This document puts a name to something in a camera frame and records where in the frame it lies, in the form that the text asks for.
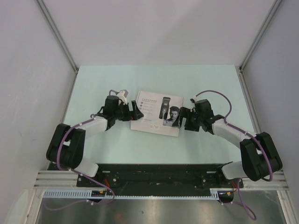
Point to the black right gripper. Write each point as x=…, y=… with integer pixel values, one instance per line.
x=184, y=111

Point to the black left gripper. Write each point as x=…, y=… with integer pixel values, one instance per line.
x=137, y=114

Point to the white box with black tray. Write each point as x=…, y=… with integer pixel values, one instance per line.
x=149, y=104

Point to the silver black hair clipper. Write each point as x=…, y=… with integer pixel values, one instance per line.
x=164, y=108

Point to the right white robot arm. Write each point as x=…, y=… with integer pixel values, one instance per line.
x=259, y=156

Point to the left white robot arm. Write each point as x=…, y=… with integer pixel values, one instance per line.
x=66, y=147

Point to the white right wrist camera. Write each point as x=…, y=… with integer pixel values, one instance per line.
x=194, y=100

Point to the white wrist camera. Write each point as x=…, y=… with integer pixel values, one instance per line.
x=194, y=100
x=122, y=95

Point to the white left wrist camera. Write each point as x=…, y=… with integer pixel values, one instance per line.
x=122, y=95

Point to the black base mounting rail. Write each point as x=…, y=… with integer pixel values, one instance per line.
x=164, y=180

